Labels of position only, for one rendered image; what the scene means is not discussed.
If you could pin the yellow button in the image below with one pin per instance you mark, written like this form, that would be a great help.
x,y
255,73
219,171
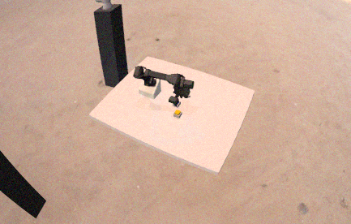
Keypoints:
x,y
177,114

